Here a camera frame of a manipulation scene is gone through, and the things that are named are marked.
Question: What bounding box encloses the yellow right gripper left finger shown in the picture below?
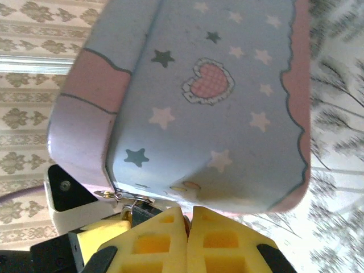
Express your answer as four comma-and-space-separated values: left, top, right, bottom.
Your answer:
82, 206, 190, 273

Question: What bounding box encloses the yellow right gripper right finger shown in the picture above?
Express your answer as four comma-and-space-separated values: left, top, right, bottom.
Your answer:
186, 206, 295, 273

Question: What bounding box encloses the small metal padlock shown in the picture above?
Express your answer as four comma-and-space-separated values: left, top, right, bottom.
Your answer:
121, 204, 163, 226

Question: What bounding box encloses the blue pink cartoon tin box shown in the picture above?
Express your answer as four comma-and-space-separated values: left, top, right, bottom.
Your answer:
47, 0, 312, 214

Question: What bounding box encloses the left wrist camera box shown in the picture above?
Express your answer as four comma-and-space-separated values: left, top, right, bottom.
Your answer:
44, 163, 115, 237

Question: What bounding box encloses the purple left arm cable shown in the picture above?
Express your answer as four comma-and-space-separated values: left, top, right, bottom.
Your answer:
0, 184, 49, 203

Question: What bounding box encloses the aluminium frame post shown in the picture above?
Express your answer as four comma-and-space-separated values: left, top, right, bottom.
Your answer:
0, 55, 75, 75

